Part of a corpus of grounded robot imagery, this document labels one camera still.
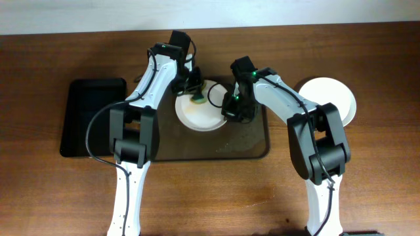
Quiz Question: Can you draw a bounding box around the green yellow sponge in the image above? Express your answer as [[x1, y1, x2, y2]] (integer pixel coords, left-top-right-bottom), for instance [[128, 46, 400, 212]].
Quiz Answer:
[[190, 82, 206, 104]]

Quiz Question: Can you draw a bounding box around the white plate top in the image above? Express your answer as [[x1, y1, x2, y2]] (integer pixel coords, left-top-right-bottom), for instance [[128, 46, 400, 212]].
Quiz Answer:
[[175, 80, 227, 132]]

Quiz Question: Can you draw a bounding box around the white plate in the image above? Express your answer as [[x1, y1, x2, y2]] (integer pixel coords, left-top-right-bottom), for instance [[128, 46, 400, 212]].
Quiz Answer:
[[339, 94, 357, 127], [299, 77, 353, 114], [175, 80, 227, 132]]

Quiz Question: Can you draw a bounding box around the white plate bottom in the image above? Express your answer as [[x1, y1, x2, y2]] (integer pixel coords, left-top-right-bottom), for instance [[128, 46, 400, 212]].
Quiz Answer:
[[299, 77, 353, 114]]

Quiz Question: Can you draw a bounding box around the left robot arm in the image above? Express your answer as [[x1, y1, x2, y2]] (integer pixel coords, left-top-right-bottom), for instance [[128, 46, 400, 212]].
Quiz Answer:
[[107, 30, 203, 235]]

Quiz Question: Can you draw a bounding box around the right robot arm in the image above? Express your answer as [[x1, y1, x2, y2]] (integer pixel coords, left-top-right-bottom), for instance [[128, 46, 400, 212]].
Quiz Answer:
[[221, 56, 350, 235]]

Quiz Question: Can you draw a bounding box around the brown serving tray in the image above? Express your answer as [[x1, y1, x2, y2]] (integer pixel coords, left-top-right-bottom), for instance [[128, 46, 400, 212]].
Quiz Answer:
[[155, 88, 270, 162]]

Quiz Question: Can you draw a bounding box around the black rectangular tray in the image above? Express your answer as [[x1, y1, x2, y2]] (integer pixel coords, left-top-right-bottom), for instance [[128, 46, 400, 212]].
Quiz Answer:
[[60, 78, 127, 157]]

